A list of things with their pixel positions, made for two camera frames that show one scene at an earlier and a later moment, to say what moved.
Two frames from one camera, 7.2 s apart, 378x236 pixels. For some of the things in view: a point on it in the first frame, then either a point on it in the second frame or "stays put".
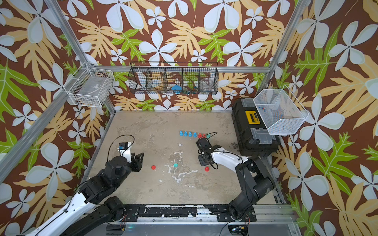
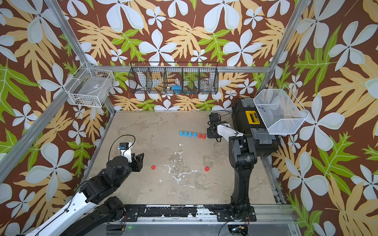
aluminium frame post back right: x=283 y=44 stays put
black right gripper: x=201 y=162 to x=208 y=133
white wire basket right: x=281 y=112 stays put
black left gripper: x=137 y=162 stays put
